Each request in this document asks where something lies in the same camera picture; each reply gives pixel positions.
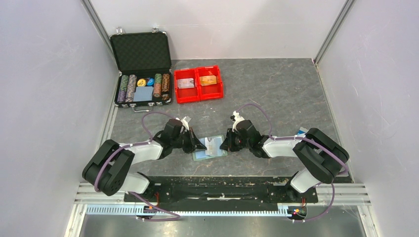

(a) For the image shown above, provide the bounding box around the blue playing card deck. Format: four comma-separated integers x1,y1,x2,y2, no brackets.
133,86,154,102

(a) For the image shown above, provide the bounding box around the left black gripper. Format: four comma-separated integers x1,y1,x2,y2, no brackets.
171,127,207,154

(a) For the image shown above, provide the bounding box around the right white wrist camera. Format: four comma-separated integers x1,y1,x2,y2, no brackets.
230,111,245,131

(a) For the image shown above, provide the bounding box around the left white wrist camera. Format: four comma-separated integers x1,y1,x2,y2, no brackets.
175,116,191,130

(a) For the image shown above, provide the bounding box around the red bin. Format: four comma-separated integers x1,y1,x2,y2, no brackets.
174,69,200,104
195,65,224,101

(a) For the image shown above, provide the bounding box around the right red bin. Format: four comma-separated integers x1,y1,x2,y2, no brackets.
195,65,224,101

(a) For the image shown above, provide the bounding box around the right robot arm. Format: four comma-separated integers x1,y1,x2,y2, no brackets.
220,119,350,201

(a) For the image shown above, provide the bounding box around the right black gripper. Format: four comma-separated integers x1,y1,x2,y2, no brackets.
220,128,251,152

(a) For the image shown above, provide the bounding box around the green card holder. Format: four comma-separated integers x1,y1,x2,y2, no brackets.
193,135,227,161

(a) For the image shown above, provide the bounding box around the black poker chip case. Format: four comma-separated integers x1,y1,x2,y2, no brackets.
110,27,174,113

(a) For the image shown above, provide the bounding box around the white gold VIP card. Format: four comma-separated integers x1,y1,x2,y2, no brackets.
204,136,224,157

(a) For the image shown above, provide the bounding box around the aluminium frame rail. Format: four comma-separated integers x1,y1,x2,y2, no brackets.
74,183,371,217

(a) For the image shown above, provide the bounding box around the orange card in bin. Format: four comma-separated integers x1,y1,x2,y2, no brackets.
200,75,217,86

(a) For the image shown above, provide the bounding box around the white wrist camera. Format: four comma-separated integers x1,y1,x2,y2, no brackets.
175,116,191,130
230,111,245,131

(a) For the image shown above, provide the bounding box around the white card in bin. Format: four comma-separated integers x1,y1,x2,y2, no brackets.
177,78,195,89

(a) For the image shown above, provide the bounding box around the left red bin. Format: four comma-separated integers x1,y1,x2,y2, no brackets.
174,69,200,104

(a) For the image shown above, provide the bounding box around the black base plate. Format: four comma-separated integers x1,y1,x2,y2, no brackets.
142,176,319,211

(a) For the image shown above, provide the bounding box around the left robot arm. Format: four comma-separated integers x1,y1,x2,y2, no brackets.
82,117,206,201

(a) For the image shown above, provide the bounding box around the yellow dealer chip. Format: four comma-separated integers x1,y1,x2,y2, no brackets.
137,79,147,87

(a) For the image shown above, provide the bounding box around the blue green card stack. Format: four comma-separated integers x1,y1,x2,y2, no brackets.
297,127,308,136

